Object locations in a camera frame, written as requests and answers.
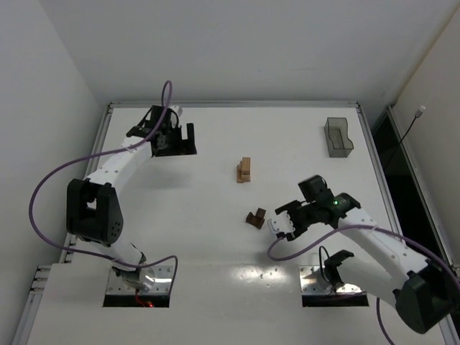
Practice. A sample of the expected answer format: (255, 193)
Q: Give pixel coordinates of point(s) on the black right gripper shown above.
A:
(295, 217)

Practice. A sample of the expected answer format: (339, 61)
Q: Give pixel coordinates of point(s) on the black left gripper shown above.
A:
(176, 150)

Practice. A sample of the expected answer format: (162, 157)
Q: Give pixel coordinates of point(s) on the dark wood notched block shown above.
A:
(256, 219)

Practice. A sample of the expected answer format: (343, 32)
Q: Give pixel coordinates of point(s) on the long light wood block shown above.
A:
(248, 178)
(239, 178)

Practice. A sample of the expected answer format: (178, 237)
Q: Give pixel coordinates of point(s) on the smoky transparent plastic container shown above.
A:
(337, 137)

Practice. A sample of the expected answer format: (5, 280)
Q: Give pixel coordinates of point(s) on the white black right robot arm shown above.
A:
(418, 284)

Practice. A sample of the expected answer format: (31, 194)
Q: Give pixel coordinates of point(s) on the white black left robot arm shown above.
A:
(93, 212)

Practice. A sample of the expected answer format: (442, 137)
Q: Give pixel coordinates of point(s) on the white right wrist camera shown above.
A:
(280, 225)

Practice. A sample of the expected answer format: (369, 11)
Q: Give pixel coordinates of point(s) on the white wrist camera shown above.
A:
(177, 109)
(280, 225)

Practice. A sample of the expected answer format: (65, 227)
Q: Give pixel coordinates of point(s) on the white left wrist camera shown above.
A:
(177, 109)

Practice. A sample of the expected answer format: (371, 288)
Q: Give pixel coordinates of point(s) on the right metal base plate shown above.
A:
(313, 284)

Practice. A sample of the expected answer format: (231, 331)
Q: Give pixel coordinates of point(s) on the metal base plate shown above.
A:
(313, 284)
(158, 278)

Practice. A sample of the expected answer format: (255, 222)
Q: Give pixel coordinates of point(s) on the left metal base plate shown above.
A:
(158, 278)

